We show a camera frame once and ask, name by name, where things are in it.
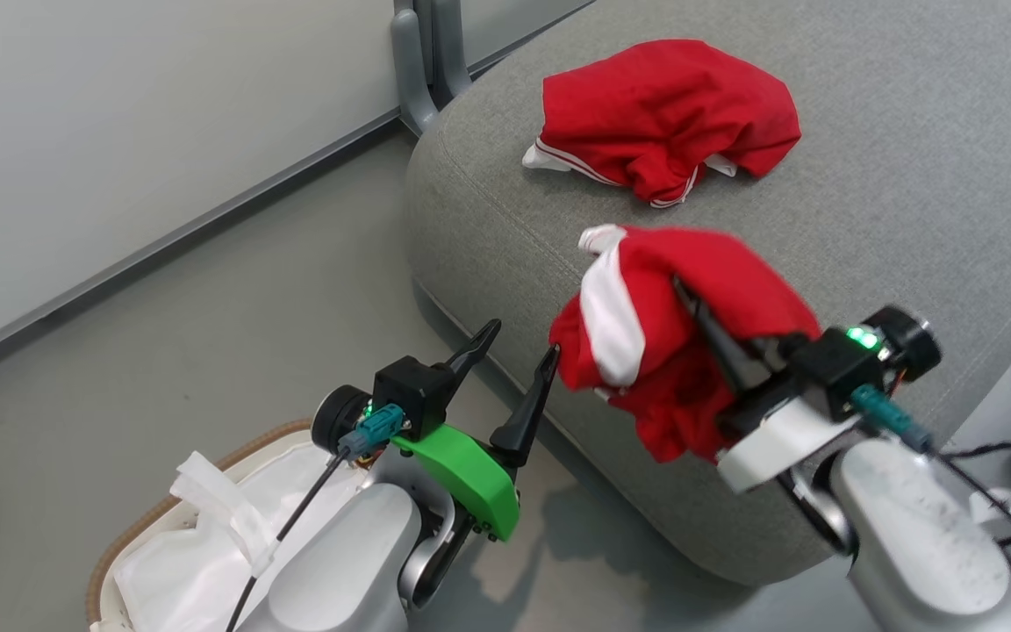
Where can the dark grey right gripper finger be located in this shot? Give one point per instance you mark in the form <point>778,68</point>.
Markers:
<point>720,344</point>

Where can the white mesh laundry liner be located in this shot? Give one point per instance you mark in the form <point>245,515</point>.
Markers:
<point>181,570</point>

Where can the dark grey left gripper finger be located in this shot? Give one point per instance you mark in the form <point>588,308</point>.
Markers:
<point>470,354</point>
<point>530,412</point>

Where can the grey fabric sofa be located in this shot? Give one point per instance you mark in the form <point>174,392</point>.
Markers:
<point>909,202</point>

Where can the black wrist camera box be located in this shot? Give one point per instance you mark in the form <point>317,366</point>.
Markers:
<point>835,369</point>
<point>413,391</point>

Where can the red garment thin white stripes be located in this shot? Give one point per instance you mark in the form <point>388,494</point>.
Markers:
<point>672,105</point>

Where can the red garment wide white band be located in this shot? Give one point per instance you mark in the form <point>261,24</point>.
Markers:
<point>734,281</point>

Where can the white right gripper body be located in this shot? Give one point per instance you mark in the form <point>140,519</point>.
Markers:
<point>777,439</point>

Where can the grey partition bottom rail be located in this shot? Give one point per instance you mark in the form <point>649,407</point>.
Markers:
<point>163,243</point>

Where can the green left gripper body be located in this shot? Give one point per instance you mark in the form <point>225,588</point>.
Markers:
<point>470,478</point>

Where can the grey double partition post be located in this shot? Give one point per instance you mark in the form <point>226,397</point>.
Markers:
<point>431,53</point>

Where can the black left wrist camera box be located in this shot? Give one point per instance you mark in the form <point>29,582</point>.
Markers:
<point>413,391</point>

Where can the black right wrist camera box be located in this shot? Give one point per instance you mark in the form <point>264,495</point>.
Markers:
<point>835,369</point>

